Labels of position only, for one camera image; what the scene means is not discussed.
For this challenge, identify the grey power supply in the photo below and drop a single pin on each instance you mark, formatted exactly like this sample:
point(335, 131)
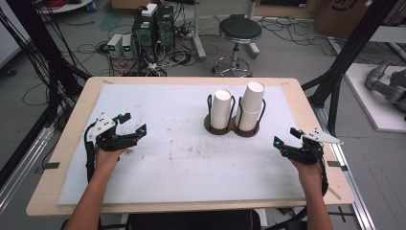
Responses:
point(127, 46)
point(115, 45)

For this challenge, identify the black tape piece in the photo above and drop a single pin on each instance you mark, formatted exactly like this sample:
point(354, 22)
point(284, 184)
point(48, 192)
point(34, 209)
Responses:
point(336, 165)
point(51, 165)

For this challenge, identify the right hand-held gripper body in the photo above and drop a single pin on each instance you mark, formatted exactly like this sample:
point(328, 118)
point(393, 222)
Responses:
point(308, 155)

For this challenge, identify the person's left hand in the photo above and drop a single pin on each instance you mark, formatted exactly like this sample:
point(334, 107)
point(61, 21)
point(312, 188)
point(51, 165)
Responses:
point(107, 161)

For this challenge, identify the grey metal table leg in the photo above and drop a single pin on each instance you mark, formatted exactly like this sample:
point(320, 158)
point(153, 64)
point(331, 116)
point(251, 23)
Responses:
point(198, 35)

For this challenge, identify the white table mat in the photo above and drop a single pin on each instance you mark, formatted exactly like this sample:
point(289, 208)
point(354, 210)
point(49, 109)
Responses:
point(159, 175)

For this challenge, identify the black computer tower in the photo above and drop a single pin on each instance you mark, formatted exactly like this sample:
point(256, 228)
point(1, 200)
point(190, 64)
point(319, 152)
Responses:
point(144, 35)
point(166, 28)

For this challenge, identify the person's right hand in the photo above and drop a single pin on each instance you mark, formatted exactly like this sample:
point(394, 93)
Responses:
point(309, 174)

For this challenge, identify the tall stack of paper cups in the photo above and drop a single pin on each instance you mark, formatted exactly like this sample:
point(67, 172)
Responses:
point(250, 105)

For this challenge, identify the aluminium rail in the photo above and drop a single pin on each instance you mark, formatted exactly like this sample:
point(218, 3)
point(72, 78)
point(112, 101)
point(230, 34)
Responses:
point(22, 169)
point(351, 191)

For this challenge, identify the short stack of paper cups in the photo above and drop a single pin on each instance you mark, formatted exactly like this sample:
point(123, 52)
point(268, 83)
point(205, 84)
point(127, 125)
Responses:
point(221, 108)

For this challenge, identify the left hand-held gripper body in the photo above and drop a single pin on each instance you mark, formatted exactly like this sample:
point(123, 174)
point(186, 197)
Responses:
point(107, 140)

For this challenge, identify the brown cardboard box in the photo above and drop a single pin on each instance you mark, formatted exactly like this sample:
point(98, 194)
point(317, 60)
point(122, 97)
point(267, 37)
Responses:
point(338, 17)

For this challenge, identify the white platform board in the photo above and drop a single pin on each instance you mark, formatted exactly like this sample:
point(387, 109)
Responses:
point(367, 102)

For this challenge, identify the black frame post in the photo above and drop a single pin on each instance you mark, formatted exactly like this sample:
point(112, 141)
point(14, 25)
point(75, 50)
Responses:
point(348, 54)

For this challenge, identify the person's black clothing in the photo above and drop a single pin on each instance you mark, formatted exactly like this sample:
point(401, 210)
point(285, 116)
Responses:
point(191, 220)

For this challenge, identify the black round stool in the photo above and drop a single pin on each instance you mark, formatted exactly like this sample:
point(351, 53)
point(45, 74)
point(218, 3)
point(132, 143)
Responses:
point(240, 29)

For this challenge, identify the tan tape strip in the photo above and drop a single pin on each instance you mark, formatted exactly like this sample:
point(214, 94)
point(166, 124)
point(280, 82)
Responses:
point(333, 193)

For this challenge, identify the white box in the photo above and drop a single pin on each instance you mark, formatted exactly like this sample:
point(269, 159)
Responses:
point(149, 10)

